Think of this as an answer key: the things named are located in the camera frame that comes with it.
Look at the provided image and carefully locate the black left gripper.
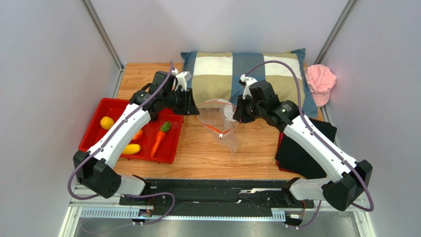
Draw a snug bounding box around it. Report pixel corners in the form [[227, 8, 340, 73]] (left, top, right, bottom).
[[163, 88, 200, 116]]

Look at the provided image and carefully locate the clear orange zip top bag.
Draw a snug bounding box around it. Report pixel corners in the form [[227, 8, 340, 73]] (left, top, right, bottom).
[[196, 99, 240, 153]]

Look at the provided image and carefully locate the orange toy carrot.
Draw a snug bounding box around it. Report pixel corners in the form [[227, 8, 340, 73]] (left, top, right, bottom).
[[150, 121, 171, 157]]

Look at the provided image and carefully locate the orange toy persimmon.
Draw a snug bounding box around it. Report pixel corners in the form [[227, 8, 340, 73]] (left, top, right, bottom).
[[132, 129, 144, 141]]

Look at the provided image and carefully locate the yellow toy lemon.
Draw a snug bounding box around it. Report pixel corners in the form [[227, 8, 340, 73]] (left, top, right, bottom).
[[122, 144, 141, 155]]

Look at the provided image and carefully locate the round yellow toy fruit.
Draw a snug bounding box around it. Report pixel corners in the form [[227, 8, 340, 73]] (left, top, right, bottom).
[[100, 116, 115, 130]]

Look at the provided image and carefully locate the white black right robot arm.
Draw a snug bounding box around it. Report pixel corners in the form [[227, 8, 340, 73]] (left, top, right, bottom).
[[233, 78, 373, 211]]

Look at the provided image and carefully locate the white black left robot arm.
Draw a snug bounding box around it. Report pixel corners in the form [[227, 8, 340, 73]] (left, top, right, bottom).
[[70, 69, 199, 198]]

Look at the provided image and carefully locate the blue beige checked pillow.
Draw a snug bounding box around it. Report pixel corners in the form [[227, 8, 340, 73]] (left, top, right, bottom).
[[180, 48, 318, 118]]

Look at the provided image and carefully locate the red plastic tray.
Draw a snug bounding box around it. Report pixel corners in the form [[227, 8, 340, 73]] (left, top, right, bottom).
[[79, 98, 184, 163]]

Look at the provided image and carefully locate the magenta folded cloth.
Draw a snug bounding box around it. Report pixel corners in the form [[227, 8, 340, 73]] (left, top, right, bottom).
[[277, 132, 284, 151]]

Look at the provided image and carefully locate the black folded cloth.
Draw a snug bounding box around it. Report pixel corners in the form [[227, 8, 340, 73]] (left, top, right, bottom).
[[275, 135, 327, 179]]

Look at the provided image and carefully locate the pink cap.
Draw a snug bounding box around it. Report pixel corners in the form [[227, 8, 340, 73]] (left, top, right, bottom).
[[305, 64, 337, 108]]

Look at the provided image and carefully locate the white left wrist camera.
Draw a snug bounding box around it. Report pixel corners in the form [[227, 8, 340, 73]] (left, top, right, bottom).
[[171, 69, 192, 91]]

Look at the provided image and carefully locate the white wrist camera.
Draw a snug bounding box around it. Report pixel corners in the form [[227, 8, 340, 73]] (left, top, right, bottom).
[[239, 74, 257, 100], [171, 69, 192, 91]]

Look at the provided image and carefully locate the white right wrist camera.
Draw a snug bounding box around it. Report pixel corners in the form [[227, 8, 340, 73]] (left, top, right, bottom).
[[239, 74, 257, 100]]

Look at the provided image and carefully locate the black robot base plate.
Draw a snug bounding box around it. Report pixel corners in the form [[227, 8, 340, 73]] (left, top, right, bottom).
[[119, 179, 315, 217]]

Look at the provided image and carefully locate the grey slotted cable duct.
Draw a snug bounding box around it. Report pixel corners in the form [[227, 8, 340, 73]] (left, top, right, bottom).
[[80, 207, 287, 222]]

